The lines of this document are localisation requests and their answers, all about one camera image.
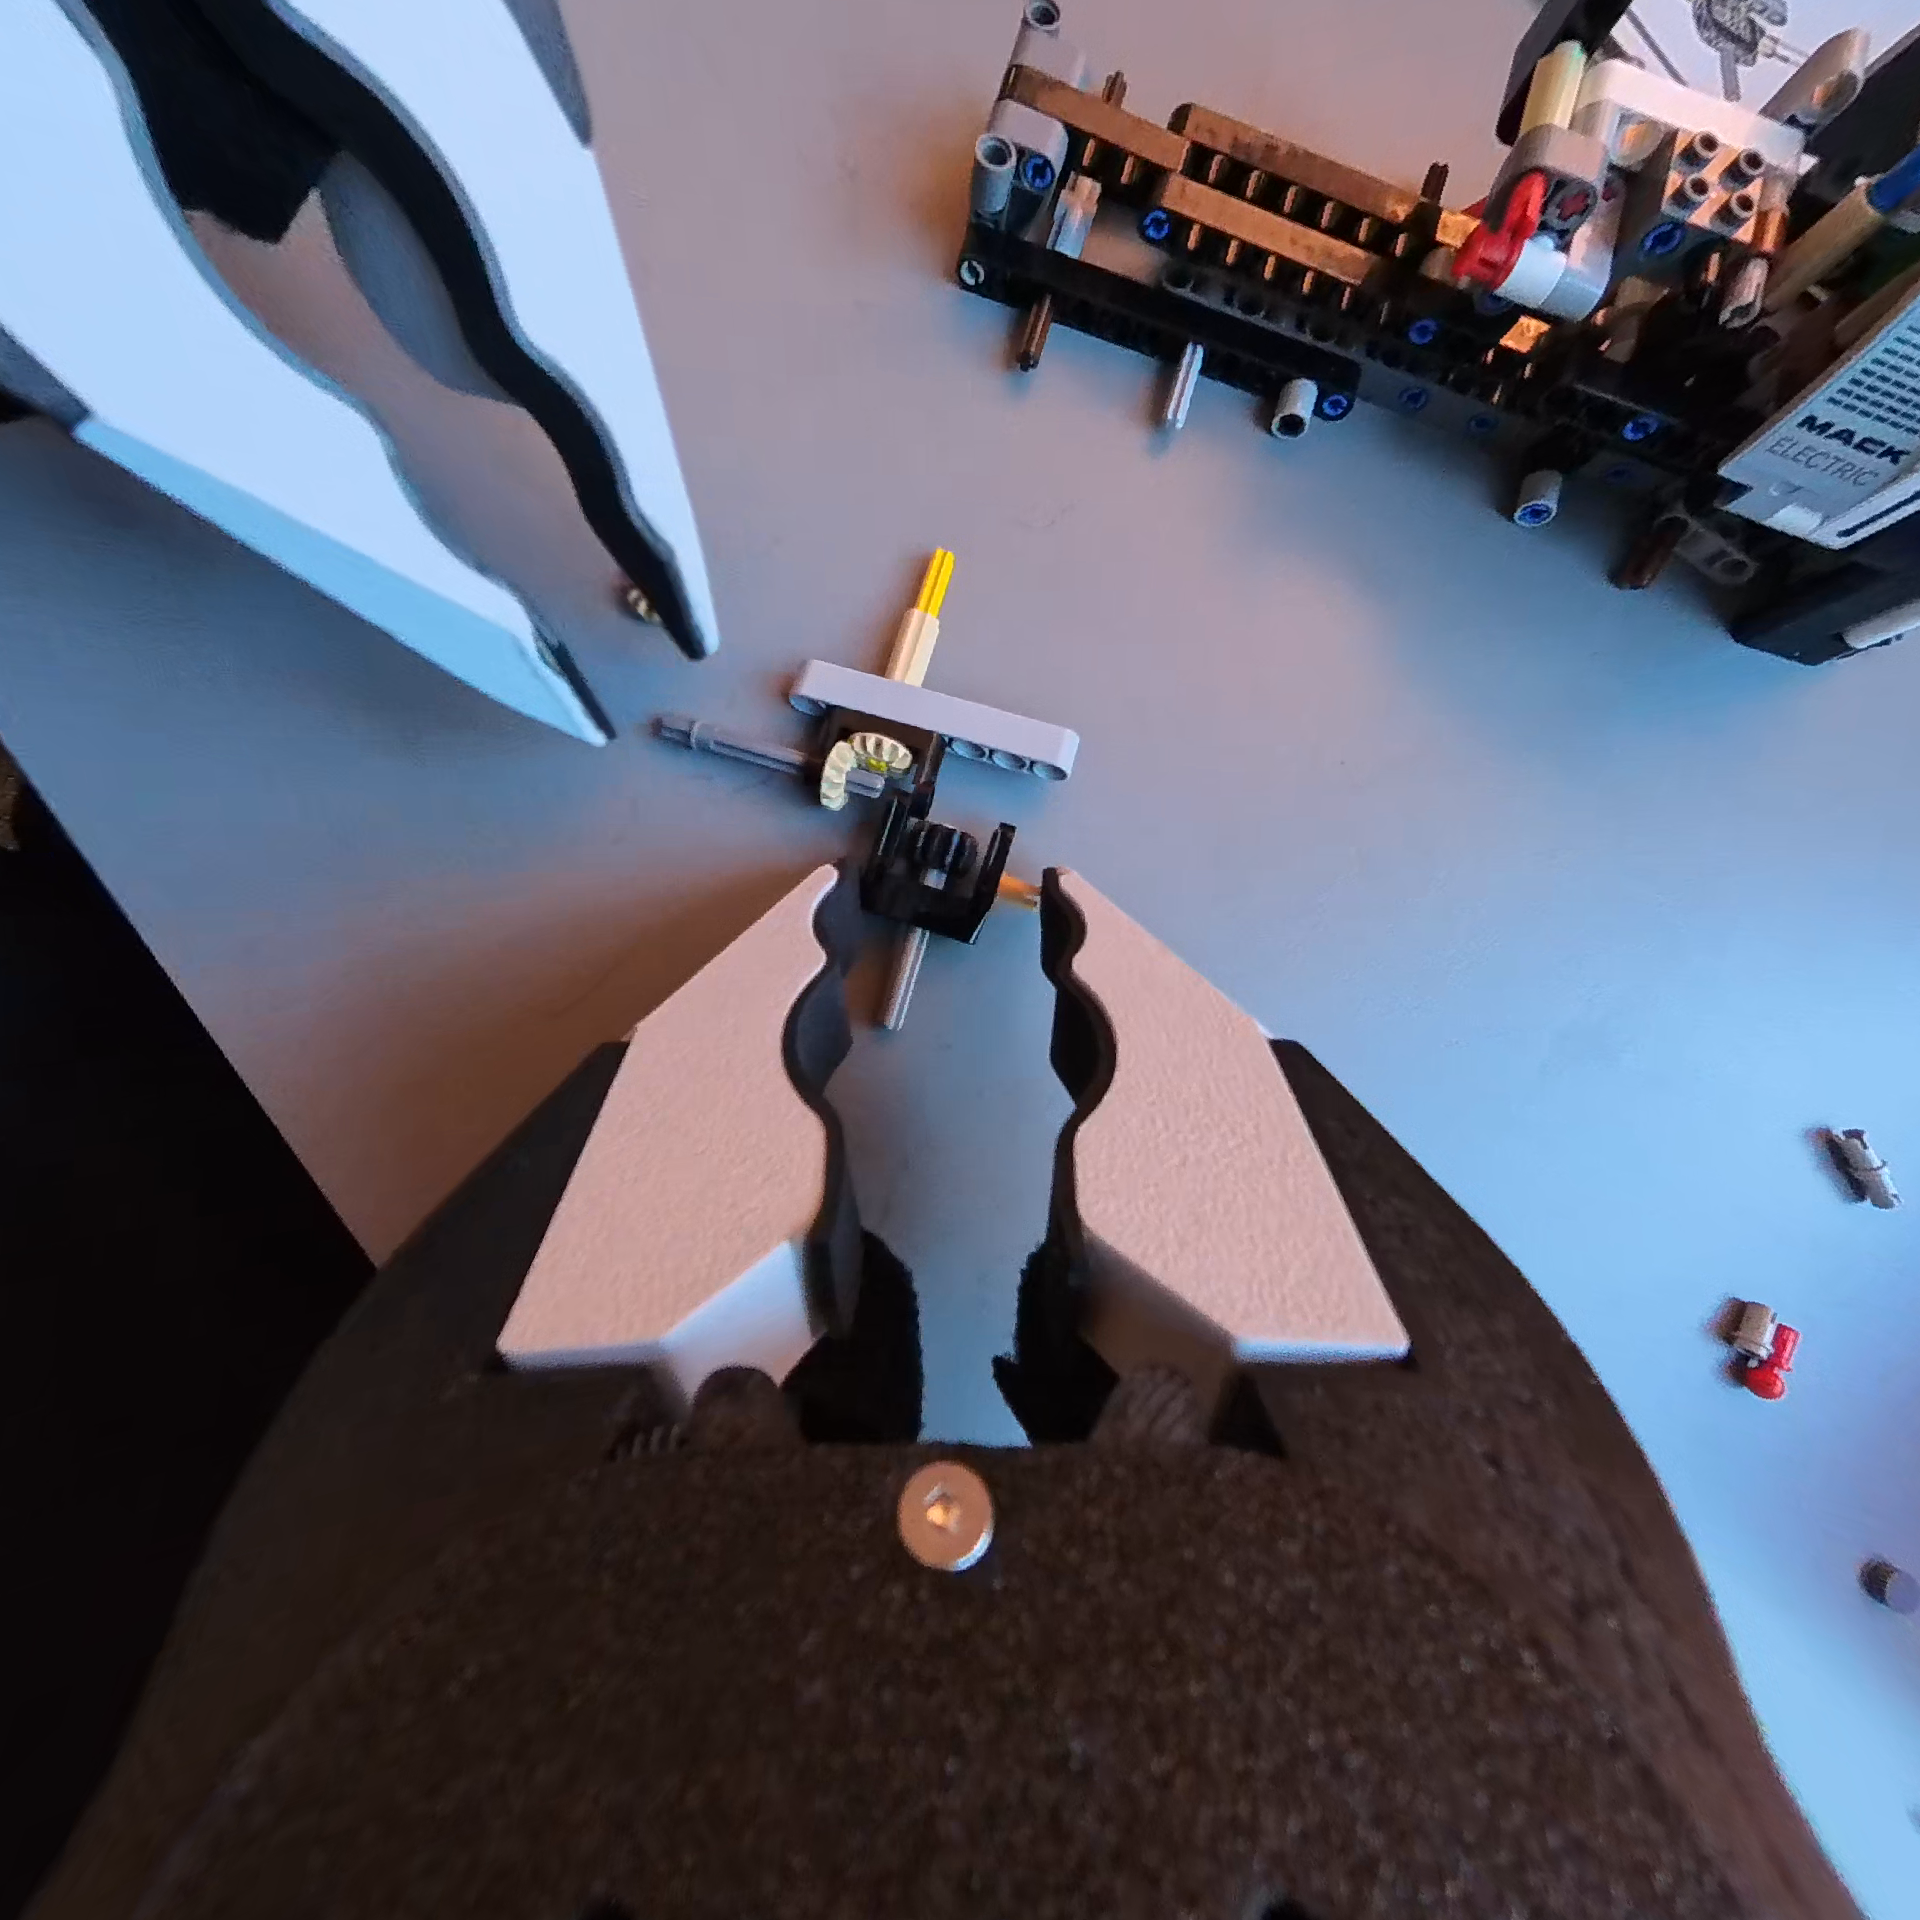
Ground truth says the black lego truck chassis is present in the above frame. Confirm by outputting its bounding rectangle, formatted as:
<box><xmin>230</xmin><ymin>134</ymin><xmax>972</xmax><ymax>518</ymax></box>
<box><xmin>958</xmin><ymin>0</ymin><xmax>1920</xmax><ymax>669</ymax></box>

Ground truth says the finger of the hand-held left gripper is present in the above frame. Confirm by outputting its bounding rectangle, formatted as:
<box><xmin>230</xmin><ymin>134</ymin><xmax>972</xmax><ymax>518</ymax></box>
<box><xmin>281</xmin><ymin>0</ymin><xmax>720</xmax><ymax>662</ymax></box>
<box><xmin>0</xmin><ymin>0</ymin><xmax>615</xmax><ymax>746</ymax></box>

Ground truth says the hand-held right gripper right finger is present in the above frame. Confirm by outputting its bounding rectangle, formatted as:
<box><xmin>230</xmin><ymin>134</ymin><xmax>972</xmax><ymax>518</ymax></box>
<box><xmin>996</xmin><ymin>864</ymin><xmax>1412</xmax><ymax>1445</ymax></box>

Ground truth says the small lego gear axle assembly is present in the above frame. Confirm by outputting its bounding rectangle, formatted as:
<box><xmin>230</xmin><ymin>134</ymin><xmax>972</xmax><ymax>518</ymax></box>
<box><xmin>655</xmin><ymin>545</ymin><xmax>1081</xmax><ymax>1032</ymax></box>

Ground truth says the lego instruction booklet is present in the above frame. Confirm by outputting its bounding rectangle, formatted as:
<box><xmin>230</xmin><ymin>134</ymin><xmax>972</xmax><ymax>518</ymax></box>
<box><xmin>1628</xmin><ymin>0</ymin><xmax>1881</xmax><ymax>106</ymax></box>

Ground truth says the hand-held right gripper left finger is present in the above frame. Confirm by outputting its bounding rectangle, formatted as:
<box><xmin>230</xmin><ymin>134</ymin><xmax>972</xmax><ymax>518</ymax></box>
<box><xmin>496</xmin><ymin>862</ymin><xmax>924</xmax><ymax>1445</ymax></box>

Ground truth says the red and tan lego pin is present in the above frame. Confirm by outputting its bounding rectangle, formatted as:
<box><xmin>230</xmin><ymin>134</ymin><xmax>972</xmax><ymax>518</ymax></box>
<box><xmin>1716</xmin><ymin>1295</ymin><xmax>1801</xmax><ymax>1404</ymax></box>

